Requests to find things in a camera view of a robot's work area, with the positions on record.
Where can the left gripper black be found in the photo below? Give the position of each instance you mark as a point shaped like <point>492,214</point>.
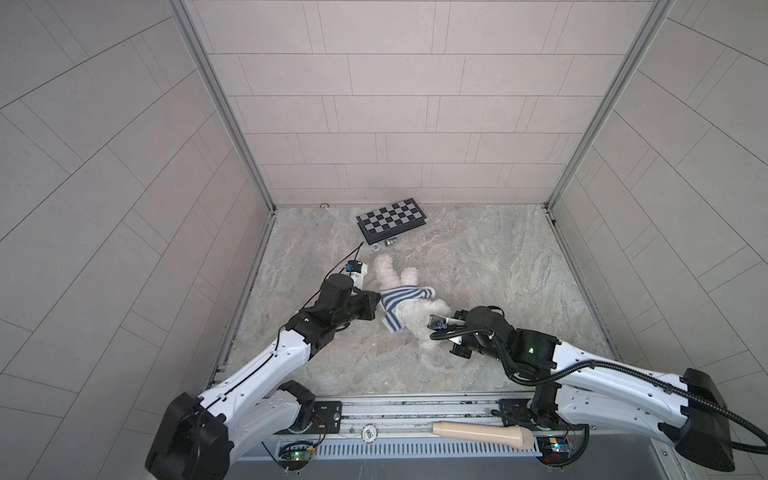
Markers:
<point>367,307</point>

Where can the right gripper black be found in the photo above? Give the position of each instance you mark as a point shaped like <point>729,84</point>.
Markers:
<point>455,350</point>

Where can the blue white striped sweater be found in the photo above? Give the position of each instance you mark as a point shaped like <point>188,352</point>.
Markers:
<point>393,298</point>

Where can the white teddy bear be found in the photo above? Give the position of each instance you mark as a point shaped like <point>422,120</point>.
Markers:
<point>415,314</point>

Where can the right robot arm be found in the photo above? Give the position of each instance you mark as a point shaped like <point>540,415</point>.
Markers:
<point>573,387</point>

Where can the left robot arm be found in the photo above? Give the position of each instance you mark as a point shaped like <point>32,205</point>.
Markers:
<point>200,437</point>

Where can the black white chessboard box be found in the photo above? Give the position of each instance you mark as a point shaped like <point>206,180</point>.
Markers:
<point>392,220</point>

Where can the round white sticker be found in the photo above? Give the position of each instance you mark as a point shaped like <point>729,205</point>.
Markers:
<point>369,433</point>

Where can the right circuit board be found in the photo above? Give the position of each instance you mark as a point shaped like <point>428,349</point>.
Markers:
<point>554,450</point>

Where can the circuit board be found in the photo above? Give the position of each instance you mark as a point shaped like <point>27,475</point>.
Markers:
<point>554,450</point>
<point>295,456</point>

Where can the left circuit board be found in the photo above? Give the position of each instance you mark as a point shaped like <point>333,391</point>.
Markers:
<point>295,456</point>

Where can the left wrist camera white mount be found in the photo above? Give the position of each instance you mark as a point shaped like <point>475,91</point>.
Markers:
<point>356,270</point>

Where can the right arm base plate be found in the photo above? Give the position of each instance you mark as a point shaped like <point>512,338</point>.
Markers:
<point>514,412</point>

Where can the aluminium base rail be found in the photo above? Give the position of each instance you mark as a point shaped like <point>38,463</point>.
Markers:
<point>402,416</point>

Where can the beige wooden handle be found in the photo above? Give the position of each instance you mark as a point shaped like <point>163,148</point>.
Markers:
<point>515,437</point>

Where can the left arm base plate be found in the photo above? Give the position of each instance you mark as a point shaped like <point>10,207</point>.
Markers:
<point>324,417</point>

